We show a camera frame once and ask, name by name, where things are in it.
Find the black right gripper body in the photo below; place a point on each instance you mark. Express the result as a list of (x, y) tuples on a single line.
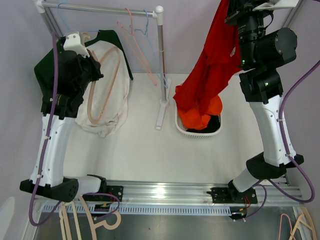
[(248, 21)]

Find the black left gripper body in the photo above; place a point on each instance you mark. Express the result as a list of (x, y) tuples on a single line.
[(90, 72)]

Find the beige wooden hanger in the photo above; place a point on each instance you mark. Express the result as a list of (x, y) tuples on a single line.
[(104, 98)]

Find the red t-shirt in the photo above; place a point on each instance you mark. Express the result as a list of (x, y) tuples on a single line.
[(218, 62)]

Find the pink plastic hanger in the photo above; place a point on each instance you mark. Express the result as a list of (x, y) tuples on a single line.
[(130, 39)]

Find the black t-shirt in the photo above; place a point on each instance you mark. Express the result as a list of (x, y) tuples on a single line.
[(213, 125)]

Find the orange t-shirt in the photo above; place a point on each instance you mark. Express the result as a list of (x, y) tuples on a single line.
[(193, 119)]

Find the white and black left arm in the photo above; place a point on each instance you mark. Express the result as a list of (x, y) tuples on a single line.
[(59, 113)]

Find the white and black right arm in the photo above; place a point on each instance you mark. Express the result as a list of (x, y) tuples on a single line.
[(261, 54)]

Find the light blue hanger on rack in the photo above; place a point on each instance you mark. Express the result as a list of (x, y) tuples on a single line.
[(68, 27)]

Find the green and beige t-shirt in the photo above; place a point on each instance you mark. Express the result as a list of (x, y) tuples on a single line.
[(44, 74)]

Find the pink hanger lower right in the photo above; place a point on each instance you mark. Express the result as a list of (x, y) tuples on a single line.
[(285, 226)]

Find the beige hanger lower right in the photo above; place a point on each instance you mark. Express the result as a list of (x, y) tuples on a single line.
[(304, 225)]

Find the silver clothes rack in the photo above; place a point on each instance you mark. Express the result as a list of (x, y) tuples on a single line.
[(157, 14)]

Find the white perforated plastic basket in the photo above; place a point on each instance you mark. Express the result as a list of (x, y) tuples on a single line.
[(183, 130)]

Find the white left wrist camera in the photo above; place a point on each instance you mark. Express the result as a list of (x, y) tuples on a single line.
[(74, 42)]

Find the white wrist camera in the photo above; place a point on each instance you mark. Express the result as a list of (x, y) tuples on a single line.
[(272, 5), (74, 42)]

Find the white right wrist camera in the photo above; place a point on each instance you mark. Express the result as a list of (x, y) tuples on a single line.
[(272, 5)]

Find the aluminium frame post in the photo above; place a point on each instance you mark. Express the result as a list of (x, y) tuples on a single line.
[(293, 13)]

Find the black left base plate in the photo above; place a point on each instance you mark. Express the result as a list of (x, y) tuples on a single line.
[(115, 190)]

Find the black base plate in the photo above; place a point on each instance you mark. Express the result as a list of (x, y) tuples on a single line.
[(115, 190), (226, 195)]

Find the aluminium rail front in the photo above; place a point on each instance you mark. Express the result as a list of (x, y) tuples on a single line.
[(159, 198)]

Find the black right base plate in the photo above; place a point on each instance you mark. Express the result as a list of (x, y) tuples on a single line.
[(226, 195)]

